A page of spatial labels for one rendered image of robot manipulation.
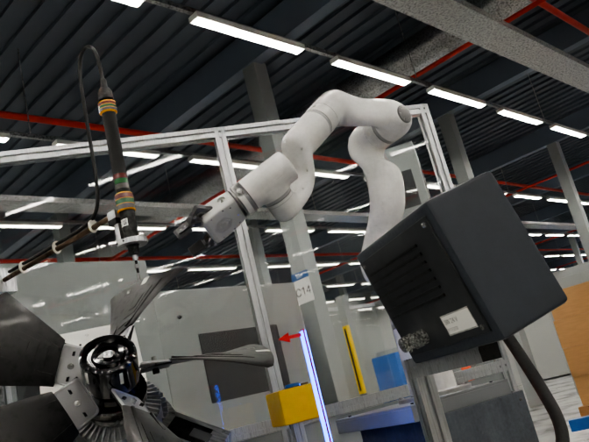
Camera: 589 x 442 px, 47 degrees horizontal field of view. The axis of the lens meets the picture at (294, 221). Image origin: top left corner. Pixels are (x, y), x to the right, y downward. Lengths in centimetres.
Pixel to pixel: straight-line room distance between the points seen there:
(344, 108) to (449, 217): 108
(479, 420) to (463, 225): 90
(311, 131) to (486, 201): 95
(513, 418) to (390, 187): 66
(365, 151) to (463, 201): 112
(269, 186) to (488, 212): 85
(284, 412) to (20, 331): 68
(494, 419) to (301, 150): 80
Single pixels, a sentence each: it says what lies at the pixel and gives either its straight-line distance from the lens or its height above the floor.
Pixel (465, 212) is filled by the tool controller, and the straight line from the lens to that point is 86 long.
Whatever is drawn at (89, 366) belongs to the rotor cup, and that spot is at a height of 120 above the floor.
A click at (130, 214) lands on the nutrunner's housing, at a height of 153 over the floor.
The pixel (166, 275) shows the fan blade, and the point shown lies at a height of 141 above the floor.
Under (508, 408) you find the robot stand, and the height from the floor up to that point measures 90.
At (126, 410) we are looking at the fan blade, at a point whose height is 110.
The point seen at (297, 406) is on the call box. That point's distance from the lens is 181.
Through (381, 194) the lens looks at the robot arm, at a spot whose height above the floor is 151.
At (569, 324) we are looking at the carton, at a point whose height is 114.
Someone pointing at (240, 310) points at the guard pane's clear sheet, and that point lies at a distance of 233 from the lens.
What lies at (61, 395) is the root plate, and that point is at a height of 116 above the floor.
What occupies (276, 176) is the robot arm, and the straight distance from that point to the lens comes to 164.
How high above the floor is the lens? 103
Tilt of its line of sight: 15 degrees up
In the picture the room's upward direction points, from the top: 14 degrees counter-clockwise
